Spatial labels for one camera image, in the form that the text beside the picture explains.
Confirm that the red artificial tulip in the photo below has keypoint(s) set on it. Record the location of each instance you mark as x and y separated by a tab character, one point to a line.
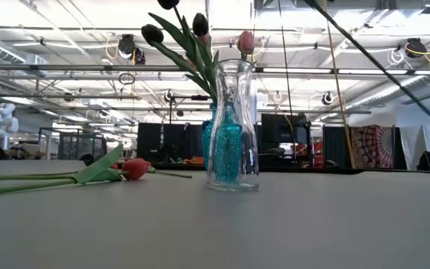
114	166
136	169

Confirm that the pink artificial tulip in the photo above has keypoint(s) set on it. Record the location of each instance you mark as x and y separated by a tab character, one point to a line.
245	41
205	39

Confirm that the teal glass vase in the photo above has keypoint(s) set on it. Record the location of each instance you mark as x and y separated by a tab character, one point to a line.
204	145

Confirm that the clear glass vase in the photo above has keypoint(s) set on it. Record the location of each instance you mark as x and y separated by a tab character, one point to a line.
237	86

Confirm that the orange box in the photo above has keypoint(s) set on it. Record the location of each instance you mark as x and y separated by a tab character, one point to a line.
196	161

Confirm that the black boom stand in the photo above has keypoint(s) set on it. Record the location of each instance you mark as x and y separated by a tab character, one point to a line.
199	97

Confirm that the black computer monitor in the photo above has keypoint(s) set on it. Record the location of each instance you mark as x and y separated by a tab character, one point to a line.
278	129

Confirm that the wide black partition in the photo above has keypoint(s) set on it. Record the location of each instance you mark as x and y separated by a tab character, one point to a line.
149	143

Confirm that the narrow black partition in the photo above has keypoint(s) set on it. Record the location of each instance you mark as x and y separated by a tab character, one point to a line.
334	145

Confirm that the black rounded knob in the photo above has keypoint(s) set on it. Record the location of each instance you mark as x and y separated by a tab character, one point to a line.
87	160

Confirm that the red patterned tapestry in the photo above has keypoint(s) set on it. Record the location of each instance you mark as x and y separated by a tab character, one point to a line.
371	145

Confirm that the white hanging sheet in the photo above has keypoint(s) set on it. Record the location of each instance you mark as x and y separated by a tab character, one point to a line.
420	143

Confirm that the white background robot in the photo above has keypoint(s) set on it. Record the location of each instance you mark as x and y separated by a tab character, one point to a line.
5	123

